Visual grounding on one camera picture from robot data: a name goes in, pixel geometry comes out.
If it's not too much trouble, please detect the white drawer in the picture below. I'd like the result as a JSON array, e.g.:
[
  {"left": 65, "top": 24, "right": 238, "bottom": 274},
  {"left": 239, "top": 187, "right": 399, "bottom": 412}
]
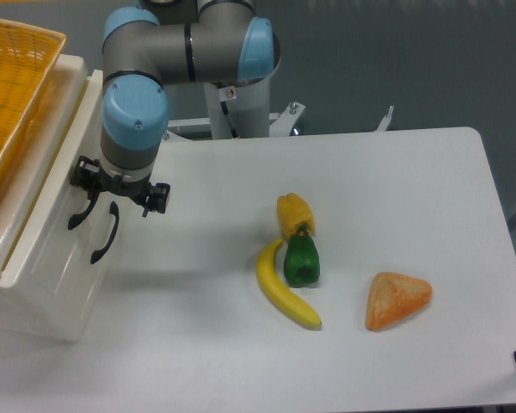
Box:
[
  {"left": 46, "top": 240, "right": 121, "bottom": 343},
  {"left": 0, "top": 71, "right": 130, "bottom": 313}
]

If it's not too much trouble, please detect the white drawer cabinet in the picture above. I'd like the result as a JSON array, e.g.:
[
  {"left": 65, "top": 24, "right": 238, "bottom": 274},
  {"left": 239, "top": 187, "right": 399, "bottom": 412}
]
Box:
[{"left": 0, "top": 55, "right": 119, "bottom": 342}]

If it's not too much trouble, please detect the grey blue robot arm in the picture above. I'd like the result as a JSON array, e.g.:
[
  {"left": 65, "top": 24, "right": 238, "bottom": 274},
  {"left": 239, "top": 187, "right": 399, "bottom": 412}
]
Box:
[{"left": 70, "top": 1, "right": 276, "bottom": 227}]

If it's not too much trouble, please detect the black drawer handle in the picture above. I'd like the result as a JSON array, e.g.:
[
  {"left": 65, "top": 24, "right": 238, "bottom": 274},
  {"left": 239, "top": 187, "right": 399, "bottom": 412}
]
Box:
[
  {"left": 67, "top": 191, "right": 101, "bottom": 231},
  {"left": 90, "top": 201, "right": 120, "bottom": 265}
]

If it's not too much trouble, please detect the yellow banana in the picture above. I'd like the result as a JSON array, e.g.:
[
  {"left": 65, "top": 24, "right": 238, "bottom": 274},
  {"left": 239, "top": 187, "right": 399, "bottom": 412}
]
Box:
[{"left": 255, "top": 237, "right": 323, "bottom": 330}]

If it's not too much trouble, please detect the yellow bell pepper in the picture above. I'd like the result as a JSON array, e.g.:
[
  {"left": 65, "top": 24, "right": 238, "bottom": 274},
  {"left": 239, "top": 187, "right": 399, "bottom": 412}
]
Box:
[{"left": 276, "top": 193, "right": 316, "bottom": 240}]

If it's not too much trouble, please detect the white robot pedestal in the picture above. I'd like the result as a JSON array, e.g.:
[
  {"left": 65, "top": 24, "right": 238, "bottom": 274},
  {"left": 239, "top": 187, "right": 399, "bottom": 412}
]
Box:
[{"left": 159, "top": 32, "right": 396, "bottom": 142}]

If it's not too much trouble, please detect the green bell pepper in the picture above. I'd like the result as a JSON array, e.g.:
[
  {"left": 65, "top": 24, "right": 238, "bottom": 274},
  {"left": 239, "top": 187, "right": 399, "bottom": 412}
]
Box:
[{"left": 283, "top": 224, "right": 321, "bottom": 287}]

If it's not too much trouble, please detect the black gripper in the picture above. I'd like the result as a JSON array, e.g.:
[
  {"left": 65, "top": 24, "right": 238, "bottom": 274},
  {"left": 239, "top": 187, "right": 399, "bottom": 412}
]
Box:
[{"left": 70, "top": 156, "right": 171, "bottom": 218}]

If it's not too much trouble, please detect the black top drawer handle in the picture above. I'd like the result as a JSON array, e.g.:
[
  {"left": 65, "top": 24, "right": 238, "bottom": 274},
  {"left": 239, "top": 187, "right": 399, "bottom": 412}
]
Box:
[{"left": 67, "top": 191, "right": 101, "bottom": 231}]

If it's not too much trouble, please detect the yellow plastic basket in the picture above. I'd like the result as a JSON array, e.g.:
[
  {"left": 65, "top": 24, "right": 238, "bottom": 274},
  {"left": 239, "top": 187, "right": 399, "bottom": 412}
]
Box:
[{"left": 0, "top": 18, "right": 67, "bottom": 187}]

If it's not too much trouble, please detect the black cable on pedestal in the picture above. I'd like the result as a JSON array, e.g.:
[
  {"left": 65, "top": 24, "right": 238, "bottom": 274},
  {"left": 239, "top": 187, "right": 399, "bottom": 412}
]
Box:
[{"left": 217, "top": 83, "right": 242, "bottom": 139}]

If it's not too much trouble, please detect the black bottom drawer handle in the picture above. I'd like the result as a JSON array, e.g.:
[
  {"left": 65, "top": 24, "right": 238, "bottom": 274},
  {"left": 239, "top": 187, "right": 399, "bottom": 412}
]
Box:
[{"left": 90, "top": 201, "right": 120, "bottom": 265}]

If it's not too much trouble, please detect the orange triangular bread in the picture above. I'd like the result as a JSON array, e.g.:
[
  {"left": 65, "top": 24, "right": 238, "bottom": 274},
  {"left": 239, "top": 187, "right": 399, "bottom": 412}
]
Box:
[{"left": 365, "top": 272, "right": 433, "bottom": 331}]

